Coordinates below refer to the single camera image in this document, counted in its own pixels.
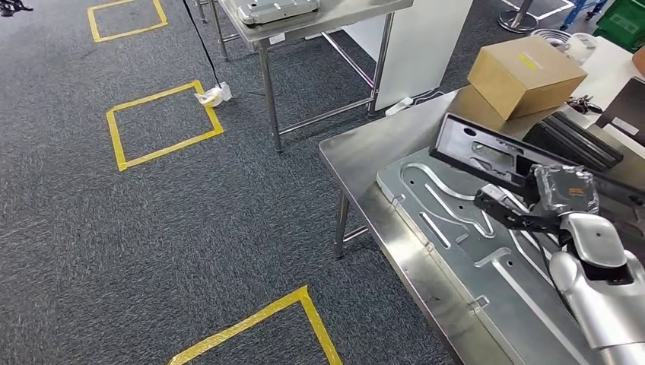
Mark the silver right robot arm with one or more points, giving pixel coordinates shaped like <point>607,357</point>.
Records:
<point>599,292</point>

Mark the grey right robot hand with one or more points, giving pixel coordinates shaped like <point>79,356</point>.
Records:
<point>567,191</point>

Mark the brown cardboard box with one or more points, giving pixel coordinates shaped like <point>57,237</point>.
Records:
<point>524,75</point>

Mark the clear plastic bag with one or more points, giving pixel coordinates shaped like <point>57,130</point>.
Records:
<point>582,48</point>

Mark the stack of black parts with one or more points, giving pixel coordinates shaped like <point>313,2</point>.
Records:
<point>574,141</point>

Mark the black flat panel with label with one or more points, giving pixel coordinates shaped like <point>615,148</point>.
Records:
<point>630,106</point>

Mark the grey metal tray part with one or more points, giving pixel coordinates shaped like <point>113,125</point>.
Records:
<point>277,9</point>

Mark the black key bunch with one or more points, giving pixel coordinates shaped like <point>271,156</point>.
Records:
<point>582,105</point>

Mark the chrome stanchion post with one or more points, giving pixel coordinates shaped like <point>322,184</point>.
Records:
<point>519,22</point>

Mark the black plastic panel part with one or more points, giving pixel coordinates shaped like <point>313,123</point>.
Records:
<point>453,141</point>

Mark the white cabinet panel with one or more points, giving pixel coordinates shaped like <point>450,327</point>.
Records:
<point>418,50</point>

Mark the stainless steel table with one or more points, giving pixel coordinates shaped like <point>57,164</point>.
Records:
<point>322,22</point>

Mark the white power strip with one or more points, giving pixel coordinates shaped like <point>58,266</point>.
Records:
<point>399,106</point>

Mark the green plastic crate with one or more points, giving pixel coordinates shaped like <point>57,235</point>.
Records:
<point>622,22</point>

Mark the stainless steel workbench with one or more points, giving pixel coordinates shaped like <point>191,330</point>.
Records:
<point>363,151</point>

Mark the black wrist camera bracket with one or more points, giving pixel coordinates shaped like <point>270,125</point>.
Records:
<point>504,216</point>

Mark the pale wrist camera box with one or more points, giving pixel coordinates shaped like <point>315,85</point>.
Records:
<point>493,195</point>

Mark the stamped galvanized metal panel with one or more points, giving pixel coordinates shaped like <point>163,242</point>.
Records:
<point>453,242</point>

